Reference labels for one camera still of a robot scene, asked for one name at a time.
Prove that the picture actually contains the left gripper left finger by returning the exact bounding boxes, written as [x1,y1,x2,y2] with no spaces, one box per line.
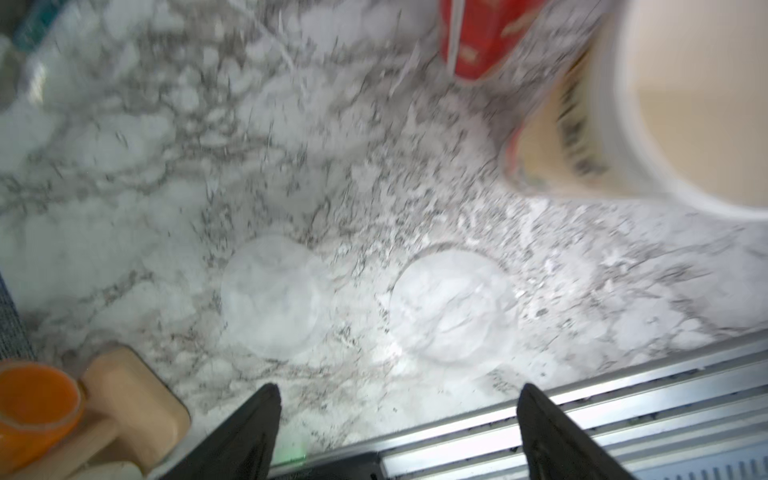
[162,383,281,480]

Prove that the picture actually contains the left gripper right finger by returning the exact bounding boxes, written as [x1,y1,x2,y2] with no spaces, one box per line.
[517,383,634,480]

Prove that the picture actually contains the red paper cup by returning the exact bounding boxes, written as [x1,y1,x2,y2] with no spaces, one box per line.
[438,0,546,83]

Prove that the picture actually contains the wooden peg rack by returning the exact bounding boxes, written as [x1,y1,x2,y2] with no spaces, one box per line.
[10,346,191,479]

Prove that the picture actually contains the translucent paper disc left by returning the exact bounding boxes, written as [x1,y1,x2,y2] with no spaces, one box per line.
[220,235,332,361]

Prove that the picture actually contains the translucent paper disc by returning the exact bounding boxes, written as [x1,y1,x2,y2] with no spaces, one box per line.
[220,235,332,361]
[388,249,517,376]

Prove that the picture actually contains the translucent paper disc middle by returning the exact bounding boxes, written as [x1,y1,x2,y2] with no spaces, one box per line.
[388,249,517,376]

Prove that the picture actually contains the orange mug on rack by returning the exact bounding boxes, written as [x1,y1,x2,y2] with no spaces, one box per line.
[1,360,85,477]

